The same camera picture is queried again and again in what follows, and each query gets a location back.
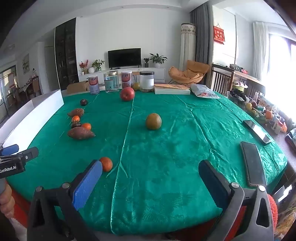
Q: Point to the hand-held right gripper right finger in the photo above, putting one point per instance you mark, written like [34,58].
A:
[212,183]

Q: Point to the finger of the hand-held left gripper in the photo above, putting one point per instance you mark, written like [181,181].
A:
[29,153]
[9,149]

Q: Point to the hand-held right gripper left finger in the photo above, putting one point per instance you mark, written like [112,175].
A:
[87,183]

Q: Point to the small orange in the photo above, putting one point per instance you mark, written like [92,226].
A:
[86,126]
[75,118]
[106,164]

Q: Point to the white cardboard box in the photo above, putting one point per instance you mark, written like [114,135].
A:
[34,115]

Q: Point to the reddish sweet potato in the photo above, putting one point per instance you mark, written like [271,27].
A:
[81,133]
[75,112]

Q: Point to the green brown pear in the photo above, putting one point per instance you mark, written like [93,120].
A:
[153,121]
[136,86]

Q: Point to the red apple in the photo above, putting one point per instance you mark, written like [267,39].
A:
[127,94]

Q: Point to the person's left hand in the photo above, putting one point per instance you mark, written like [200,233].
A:
[7,201]

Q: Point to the green satin tablecloth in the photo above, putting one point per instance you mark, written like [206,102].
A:
[161,162]

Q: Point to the red fluffy cloth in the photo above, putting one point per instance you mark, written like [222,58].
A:
[272,208]

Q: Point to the wooden dining chair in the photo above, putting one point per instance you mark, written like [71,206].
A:
[36,85]

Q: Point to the brown cardboard box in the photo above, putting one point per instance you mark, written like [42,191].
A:
[77,87]

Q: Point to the pile of small household items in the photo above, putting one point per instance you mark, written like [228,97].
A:
[266,111]

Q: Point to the white plastic bag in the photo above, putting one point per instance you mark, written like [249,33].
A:
[204,91]

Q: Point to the pink label tin can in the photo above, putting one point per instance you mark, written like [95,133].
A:
[93,85]
[126,80]

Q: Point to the flat white box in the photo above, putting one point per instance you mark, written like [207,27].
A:
[172,90]

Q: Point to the red flowers in vase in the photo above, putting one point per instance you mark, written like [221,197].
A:
[83,67]

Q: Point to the clear jar with teal label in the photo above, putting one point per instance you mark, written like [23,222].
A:
[111,82]

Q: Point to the round white vase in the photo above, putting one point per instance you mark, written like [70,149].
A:
[91,70]

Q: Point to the dark wooden railing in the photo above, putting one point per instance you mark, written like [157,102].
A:
[219,78]

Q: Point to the dark glass display cabinet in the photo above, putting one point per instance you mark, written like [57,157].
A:
[66,55]

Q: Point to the orange lounge chair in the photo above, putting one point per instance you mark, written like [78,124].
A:
[189,74]

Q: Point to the leafy green potted plant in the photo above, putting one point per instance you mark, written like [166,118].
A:
[98,64]

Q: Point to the white jar with black lid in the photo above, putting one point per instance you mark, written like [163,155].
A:
[146,81]

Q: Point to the white television cabinet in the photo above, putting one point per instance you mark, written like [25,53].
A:
[159,73]

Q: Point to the black flat television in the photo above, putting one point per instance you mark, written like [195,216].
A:
[124,58]

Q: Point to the small dark potted plant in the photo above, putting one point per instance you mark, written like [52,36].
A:
[146,62]

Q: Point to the large green potted plant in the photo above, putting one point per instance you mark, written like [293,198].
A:
[158,59]

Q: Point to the covered standing air conditioner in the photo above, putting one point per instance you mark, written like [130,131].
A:
[188,46]

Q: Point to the white sheer curtain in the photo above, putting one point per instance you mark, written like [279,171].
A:
[260,51]

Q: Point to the grey curtain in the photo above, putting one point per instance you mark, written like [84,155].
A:
[200,34]

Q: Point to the framed wall picture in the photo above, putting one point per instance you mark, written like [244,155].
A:
[26,63]

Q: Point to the red wall hanging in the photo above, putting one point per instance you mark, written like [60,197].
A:
[219,34]

